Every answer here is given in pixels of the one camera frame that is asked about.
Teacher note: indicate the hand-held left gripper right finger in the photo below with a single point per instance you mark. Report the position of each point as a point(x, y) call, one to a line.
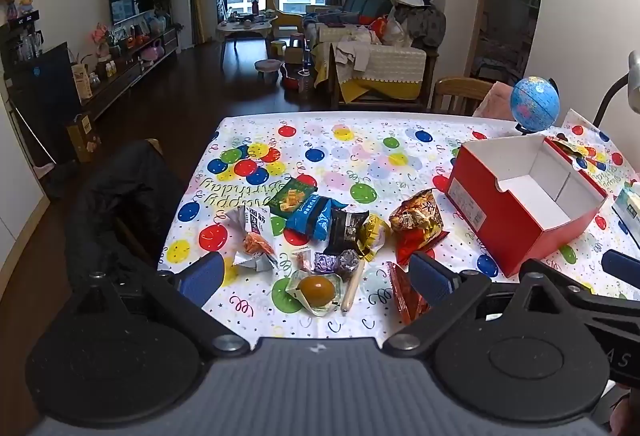
point(430, 278)

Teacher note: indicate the pink toy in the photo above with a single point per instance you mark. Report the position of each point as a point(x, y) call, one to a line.
point(151, 52)

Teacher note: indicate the black snack packet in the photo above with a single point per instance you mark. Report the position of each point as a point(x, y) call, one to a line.
point(345, 231)

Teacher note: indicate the dark television cabinet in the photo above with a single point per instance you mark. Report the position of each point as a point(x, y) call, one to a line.
point(125, 81)

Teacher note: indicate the dark foil candy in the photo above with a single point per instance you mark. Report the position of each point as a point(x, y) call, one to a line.
point(348, 262)

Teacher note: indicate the yellow snack packet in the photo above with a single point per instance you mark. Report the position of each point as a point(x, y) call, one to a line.
point(375, 233)

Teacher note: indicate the tissue pack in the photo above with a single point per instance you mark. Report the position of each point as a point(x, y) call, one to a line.
point(629, 213)

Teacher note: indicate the pile of clothes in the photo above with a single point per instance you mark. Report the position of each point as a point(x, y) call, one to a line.
point(420, 19)

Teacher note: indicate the black low cabinet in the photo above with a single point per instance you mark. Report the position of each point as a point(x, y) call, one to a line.
point(42, 101)

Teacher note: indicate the sofa with cream cover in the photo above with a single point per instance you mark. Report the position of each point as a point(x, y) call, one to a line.
point(390, 64)

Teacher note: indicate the round white stool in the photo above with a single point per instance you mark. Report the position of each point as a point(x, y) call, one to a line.
point(268, 65)

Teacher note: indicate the orange-red chip packet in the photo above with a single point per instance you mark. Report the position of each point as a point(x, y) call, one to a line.
point(417, 216)

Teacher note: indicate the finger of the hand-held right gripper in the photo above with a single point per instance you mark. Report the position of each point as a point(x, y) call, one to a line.
point(622, 263)

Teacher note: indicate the white silver snack packet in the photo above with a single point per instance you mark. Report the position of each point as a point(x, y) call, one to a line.
point(255, 241)

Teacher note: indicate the silver desk lamp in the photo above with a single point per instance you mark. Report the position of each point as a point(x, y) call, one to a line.
point(632, 76)

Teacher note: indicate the pink cloth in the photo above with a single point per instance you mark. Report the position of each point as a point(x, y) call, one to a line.
point(495, 101)

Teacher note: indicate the red cardboard box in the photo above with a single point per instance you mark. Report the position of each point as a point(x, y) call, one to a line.
point(510, 236)

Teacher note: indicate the yellow carton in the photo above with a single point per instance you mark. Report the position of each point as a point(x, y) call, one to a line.
point(81, 81)

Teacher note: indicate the black drinks machine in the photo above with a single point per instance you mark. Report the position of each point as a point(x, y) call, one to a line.
point(22, 36)

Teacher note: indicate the clear water bottle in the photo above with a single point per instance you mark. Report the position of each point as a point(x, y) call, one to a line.
point(305, 84)

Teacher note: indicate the wooden chair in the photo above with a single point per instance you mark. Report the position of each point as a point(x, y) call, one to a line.
point(460, 94)

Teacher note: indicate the clear packet with brown egg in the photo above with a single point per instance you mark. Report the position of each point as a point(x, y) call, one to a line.
point(316, 290)

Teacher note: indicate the green snack packet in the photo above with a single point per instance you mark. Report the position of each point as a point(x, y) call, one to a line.
point(292, 196)

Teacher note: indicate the black jacket on chair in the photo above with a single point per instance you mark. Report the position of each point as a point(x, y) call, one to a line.
point(125, 206)

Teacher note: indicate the beige sausage stick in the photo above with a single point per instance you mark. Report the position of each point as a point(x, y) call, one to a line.
point(353, 288)

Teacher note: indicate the balloon print tablecloth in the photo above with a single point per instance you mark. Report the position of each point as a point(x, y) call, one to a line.
point(350, 156)

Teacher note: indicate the blue snack packet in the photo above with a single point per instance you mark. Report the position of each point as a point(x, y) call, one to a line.
point(310, 222)

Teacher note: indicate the red pot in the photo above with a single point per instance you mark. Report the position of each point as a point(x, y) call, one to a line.
point(289, 79)

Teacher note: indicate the white cupboard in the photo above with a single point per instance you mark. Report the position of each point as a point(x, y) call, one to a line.
point(17, 196)

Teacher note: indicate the small orange candy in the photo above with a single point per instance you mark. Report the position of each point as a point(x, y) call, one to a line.
point(303, 261)

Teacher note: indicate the flat printed packet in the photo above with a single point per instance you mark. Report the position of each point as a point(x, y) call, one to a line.
point(570, 151)

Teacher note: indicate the red-brown snack packet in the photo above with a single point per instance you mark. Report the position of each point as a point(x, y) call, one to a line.
point(402, 291)

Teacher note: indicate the purple candy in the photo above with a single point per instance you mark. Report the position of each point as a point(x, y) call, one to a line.
point(326, 262)

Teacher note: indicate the blue desk globe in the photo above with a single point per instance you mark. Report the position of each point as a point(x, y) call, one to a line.
point(534, 100)

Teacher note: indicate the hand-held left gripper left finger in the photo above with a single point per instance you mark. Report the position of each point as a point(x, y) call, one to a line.
point(200, 277)

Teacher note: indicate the brown cardboard box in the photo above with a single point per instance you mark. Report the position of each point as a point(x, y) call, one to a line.
point(84, 139)

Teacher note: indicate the white coffee table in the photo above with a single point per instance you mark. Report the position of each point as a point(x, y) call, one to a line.
point(245, 29)

